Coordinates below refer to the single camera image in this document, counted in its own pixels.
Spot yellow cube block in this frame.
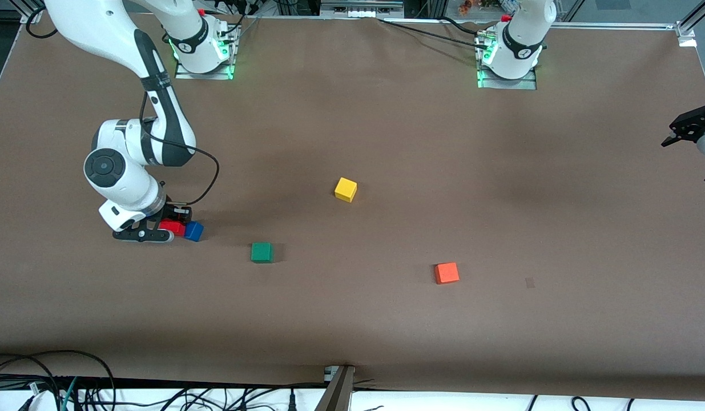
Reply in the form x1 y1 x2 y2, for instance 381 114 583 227
334 177 358 203

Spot orange cube block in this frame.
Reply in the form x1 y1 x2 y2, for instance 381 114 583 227
434 262 460 285

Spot aluminium profile bar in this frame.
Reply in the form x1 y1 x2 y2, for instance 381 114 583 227
315 365 356 411

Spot grey power strip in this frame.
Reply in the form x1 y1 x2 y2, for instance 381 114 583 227
320 0 405 18

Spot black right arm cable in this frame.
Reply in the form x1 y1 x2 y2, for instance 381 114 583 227
24 6 221 207

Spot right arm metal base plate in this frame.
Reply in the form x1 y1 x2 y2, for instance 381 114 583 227
174 26 239 80

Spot black looping floor cable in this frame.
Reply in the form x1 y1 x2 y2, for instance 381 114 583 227
0 349 116 411

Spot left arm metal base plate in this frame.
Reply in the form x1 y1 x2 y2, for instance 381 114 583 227
476 31 538 91

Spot teal cable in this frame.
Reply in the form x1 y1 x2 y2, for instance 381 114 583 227
59 376 79 411

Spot black base power cable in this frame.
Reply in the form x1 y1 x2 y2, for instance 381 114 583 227
378 17 490 49

